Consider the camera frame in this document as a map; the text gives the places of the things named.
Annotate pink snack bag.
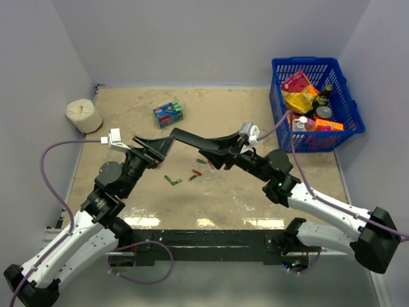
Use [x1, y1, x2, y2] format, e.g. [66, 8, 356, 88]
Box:
[281, 70, 316, 94]

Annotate white pump bottle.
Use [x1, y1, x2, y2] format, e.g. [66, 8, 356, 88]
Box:
[293, 116, 308, 132]

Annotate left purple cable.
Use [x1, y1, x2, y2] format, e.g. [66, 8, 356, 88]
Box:
[8, 138, 109, 307]

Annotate black remote control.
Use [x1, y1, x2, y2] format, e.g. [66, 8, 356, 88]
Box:
[169, 128, 219, 150]

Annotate orange pink box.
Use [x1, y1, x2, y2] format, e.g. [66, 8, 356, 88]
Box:
[314, 119, 344, 131]

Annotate green battery angled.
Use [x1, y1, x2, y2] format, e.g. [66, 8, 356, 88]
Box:
[171, 179, 183, 185]

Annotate blue plastic basket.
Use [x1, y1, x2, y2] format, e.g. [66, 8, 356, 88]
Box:
[270, 56, 366, 153]

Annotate dark glass bottle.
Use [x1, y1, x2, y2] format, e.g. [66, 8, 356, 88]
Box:
[313, 83, 334, 111]

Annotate green battery left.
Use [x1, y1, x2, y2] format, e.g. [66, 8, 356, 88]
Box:
[164, 175, 173, 184]

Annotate black base frame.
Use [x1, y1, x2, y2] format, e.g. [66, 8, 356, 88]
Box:
[108, 228, 311, 269]

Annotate beige paper roll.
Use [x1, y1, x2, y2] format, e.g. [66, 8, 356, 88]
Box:
[66, 98, 103, 134]

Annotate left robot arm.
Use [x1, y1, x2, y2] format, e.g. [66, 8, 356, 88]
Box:
[4, 129, 174, 306]

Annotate metal tin can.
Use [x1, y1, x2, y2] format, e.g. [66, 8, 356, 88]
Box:
[313, 106, 332, 120]

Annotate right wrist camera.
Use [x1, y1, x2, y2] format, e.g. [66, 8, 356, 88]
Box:
[238, 122, 260, 154]

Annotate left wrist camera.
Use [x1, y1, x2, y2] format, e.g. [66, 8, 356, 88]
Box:
[100, 128, 130, 153]

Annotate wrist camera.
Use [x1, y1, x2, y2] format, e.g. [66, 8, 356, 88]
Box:
[238, 122, 260, 154]
[100, 128, 130, 153]

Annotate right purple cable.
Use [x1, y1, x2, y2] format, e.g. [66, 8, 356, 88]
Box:
[257, 110, 409, 239]

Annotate yellow snack bag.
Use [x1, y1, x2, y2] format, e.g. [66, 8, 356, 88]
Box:
[281, 90, 318, 114]

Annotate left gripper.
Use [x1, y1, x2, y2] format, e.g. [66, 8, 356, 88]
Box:
[121, 135, 176, 198]

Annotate dark battery on table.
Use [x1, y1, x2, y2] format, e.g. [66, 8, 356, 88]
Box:
[189, 173, 199, 181]

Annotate purple cable loop front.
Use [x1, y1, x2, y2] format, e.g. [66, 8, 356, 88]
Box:
[108, 240, 175, 285]

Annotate green battery pack box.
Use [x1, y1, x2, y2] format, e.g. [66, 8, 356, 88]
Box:
[153, 101, 184, 129]

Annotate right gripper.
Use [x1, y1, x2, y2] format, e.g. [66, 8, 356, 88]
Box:
[199, 130, 272, 183]

